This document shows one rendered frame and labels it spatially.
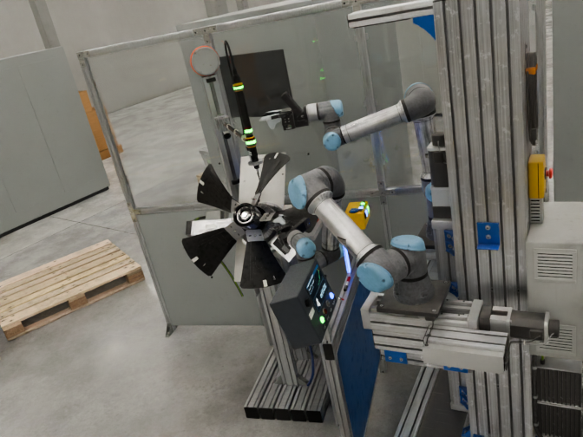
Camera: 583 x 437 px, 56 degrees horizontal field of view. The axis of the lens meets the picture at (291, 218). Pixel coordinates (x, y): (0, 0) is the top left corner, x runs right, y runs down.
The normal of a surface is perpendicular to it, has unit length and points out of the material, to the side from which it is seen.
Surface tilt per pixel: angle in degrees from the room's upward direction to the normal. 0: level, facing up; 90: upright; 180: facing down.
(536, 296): 90
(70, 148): 90
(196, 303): 90
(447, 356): 90
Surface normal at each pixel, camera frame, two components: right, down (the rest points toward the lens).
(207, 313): -0.27, 0.42
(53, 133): 0.77, 0.11
